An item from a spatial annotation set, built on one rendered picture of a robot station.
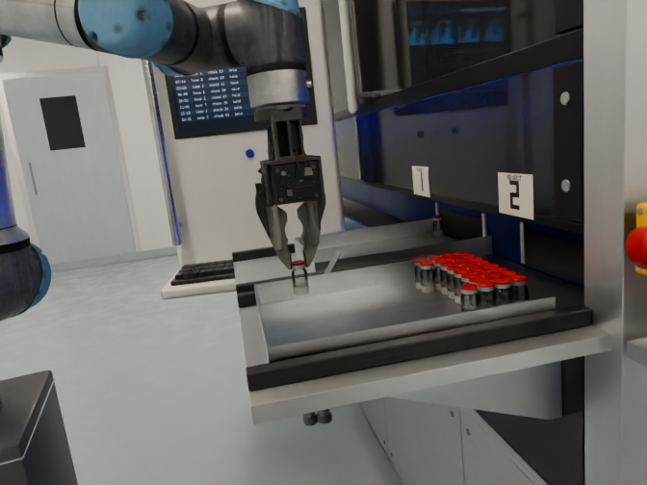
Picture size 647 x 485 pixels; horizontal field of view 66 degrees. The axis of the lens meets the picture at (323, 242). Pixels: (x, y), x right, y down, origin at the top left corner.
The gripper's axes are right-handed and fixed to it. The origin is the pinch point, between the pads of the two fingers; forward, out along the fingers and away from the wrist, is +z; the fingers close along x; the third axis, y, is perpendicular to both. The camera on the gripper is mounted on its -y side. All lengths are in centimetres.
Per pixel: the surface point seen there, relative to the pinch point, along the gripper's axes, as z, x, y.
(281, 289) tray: 6.6, -2.1, -8.1
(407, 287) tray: 8.5, 17.5, -4.6
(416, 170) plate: -7.3, 30.7, -31.4
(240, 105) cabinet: -27, -1, -77
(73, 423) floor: 97, -91, -157
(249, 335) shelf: 8.7, -8.0, 3.7
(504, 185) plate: -6.5, 30.9, 2.1
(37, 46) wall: -142, -181, -532
